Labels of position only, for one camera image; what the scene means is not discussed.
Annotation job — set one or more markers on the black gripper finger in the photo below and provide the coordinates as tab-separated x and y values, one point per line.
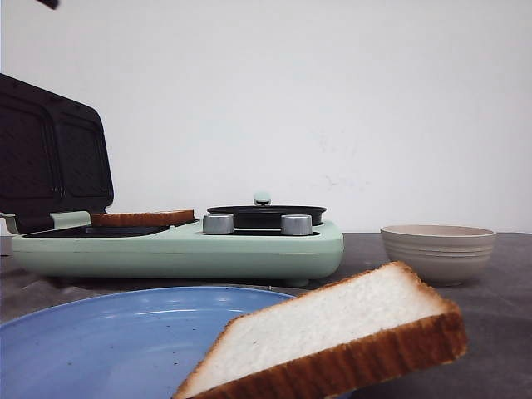
52	4

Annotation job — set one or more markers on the breakfast maker hinged lid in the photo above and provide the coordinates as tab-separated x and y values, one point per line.
53	157

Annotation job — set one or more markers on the white bread slice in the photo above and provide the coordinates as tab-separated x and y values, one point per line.
147	219
366	329

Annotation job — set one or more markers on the beige ribbed bowl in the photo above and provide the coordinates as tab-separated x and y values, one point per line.
441	254

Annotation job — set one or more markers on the mint green breakfast maker base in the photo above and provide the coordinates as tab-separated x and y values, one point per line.
182	251

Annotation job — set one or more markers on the left silver control knob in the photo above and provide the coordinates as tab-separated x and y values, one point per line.
216	224

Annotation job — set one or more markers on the silver control knob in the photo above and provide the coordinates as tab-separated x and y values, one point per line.
216	224
296	225

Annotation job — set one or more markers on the black round frying pan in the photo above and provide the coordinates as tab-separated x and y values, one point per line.
264	215

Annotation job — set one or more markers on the right silver control knob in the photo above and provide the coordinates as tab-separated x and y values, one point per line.
296	225

